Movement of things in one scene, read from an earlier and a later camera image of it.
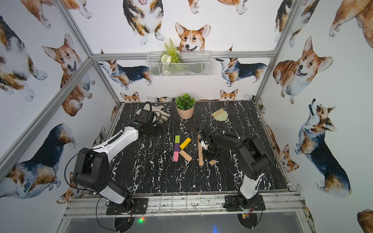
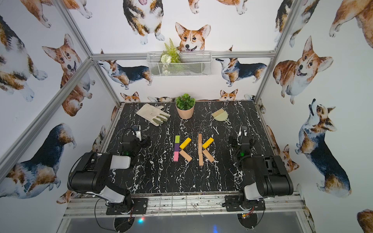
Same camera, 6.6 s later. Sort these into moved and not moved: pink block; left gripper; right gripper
Moved: right gripper; left gripper
Not moved: pink block
